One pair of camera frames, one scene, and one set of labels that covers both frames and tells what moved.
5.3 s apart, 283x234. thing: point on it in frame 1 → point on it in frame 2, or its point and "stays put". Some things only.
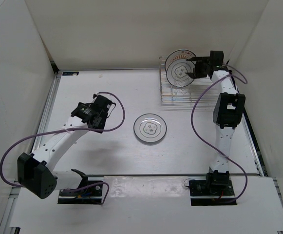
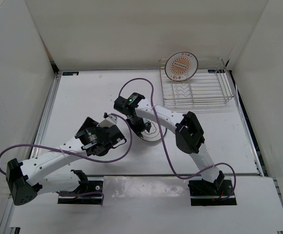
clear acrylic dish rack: [175, 97] stays put
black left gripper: [102, 126] → [100, 128]
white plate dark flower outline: [176, 71] → [154, 134]
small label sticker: [70, 73] stays put
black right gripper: [199, 60] → [138, 129]
